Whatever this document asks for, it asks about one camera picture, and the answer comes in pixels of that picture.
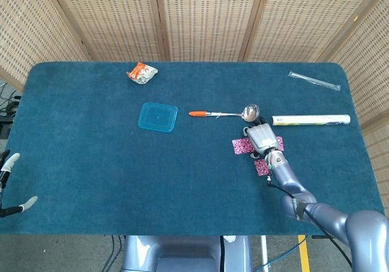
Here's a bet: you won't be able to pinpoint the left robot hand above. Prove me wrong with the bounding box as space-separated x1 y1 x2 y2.
0 149 39 218

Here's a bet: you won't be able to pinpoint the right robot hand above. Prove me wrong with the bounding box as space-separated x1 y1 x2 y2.
243 117 280 160

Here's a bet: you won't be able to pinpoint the pink patterned cloth square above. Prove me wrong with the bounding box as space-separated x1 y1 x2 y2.
253 158 271 177

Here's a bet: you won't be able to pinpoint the white green cling film roll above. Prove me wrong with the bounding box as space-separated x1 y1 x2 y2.
270 114 351 127

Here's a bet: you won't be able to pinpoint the black power strip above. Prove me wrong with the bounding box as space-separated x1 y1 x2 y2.
0 115 15 139

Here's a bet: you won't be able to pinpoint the clear plastic wrapped stick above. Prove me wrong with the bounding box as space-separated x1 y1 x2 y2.
287 70 342 92

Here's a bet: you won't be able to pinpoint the blue plastic container lid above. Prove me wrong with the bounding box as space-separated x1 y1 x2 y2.
137 101 179 134

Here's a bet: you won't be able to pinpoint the blue carpet table cover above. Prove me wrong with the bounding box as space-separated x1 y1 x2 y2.
0 61 386 236

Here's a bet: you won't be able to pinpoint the woven rattan screen panel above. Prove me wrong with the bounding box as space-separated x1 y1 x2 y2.
0 0 92 92
322 0 389 218
45 0 167 63
154 0 268 63
241 0 387 63

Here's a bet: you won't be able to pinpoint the yellow floor tape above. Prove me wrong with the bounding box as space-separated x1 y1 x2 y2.
297 235 311 272

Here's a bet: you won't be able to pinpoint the crumpled orange silver snack wrapper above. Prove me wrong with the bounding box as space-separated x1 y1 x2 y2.
126 62 159 86

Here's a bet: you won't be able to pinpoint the grey blue robot torso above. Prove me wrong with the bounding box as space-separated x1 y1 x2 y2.
121 235 253 272

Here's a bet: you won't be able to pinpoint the steel ladle with orange handle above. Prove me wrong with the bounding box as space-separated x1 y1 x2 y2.
188 103 261 123

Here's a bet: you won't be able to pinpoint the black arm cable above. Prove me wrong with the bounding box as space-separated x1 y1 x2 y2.
266 176 353 268

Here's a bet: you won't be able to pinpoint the black floor cables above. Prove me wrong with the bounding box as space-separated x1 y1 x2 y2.
0 83 22 115

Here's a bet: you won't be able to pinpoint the blue floor cable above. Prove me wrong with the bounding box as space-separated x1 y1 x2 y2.
253 237 308 271

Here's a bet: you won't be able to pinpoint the black cables under table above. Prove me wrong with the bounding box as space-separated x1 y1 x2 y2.
103 235 126 272

